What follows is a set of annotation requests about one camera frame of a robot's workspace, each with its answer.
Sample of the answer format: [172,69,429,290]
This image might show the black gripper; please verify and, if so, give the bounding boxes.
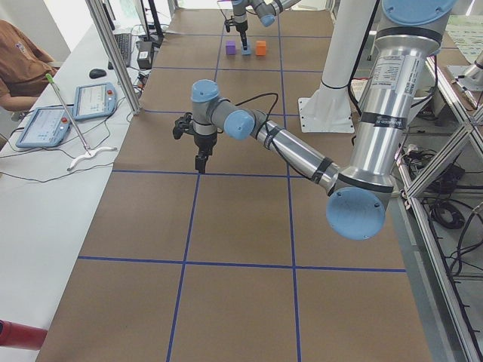
[235,20,248,50]
[194,133,217,174]

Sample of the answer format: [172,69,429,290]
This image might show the light blue foam block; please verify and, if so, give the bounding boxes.
[241,44,251,55]

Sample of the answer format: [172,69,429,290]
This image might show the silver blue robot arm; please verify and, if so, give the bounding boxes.
[190,1,454,241]
[225,0,299,51]

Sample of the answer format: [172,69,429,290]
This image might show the purple foam block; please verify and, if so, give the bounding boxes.
[225,40,237,56]

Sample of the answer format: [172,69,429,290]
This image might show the orange foam block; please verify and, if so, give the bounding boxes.
[255,40,267,57]

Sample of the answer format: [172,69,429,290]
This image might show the black power adapter box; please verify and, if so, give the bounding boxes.
[137,41,154,69]

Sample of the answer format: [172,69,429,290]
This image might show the metal rod with white hook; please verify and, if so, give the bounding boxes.
[45,74,118,172]

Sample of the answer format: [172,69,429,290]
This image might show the black keyboard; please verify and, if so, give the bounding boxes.
[114,33,132,67]

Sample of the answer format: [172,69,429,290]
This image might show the far blue teach pendant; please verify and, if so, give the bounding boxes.
[73,82,117,121]

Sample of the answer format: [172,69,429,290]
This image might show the blue teach pendant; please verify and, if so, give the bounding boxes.
[16,107,70,148]
[73,82,117,121]

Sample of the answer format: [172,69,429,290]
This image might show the black computer mouse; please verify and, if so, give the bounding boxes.
[88,69,106,79]

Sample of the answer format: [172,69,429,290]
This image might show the near blue teach pendant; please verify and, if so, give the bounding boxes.
[16,107,70,148]

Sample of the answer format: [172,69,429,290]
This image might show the person in brown shirt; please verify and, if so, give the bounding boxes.
[1,20,57,112]

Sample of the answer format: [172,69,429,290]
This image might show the red cylinder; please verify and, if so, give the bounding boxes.
[0,321,48,351]

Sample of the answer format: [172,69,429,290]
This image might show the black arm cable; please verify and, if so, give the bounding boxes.
[234,93,279,129]

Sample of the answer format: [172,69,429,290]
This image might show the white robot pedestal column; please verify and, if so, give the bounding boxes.
[298,0,378,133]

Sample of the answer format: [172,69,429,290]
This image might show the aluminium frame post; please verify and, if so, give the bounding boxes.
[85,0,141,115]

